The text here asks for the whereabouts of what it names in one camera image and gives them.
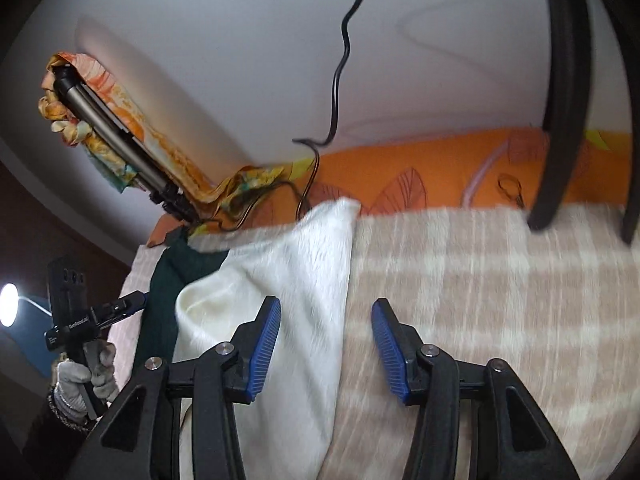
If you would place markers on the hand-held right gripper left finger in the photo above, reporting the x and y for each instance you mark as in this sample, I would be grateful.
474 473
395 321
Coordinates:
267 340

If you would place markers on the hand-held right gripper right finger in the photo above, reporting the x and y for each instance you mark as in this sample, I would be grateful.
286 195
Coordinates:
387 345

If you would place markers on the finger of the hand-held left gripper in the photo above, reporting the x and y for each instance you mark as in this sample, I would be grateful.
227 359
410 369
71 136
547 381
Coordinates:
125 305

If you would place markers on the white green tree print t-shirt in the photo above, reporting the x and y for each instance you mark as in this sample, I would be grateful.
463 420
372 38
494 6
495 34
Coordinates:
300 270

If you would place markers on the person's left forearm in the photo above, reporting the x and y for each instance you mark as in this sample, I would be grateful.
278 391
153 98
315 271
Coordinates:
50 442

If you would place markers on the person's left hand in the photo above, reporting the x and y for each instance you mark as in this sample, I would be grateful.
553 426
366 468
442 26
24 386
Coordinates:
70 385

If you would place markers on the white gooseneck clip lamp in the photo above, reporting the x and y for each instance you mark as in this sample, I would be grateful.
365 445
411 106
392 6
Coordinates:
7 302

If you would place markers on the beige checked blanket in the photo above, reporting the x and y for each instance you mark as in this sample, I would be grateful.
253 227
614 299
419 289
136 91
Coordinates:
475 285

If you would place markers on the folded tripod with colourful scarf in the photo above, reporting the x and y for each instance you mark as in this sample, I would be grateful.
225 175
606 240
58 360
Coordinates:
125 100

